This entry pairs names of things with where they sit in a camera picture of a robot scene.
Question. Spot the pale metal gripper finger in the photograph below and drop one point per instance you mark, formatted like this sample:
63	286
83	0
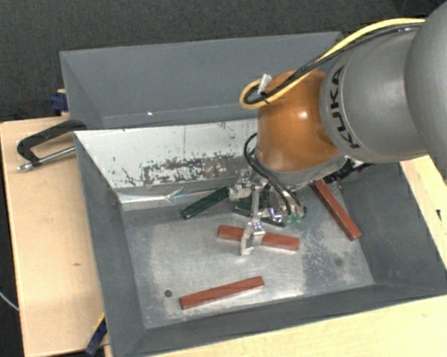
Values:
245	244
259	235

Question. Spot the dark green flat block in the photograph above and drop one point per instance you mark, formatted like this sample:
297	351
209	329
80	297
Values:
204	203
243	208

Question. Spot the red-brown flat block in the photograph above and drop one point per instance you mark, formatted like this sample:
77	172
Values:
281	242
340	213
222	292

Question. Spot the grey metal bin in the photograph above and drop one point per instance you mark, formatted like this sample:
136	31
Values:
202	266

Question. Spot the brown cardboard board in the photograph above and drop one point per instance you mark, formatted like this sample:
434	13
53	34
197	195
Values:
48	245

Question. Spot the black cylinder on white bracket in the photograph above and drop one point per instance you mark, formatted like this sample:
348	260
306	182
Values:
343	172

